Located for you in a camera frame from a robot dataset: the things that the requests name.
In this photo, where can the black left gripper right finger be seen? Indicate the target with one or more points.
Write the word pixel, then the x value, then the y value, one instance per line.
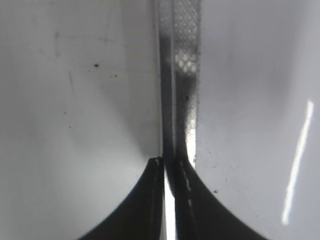
pixel 198 214

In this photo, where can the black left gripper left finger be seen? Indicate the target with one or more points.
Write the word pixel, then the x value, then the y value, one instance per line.
pixel 139 216

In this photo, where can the white board with grey frame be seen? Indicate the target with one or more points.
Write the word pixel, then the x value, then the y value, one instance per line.
pixel 90 90

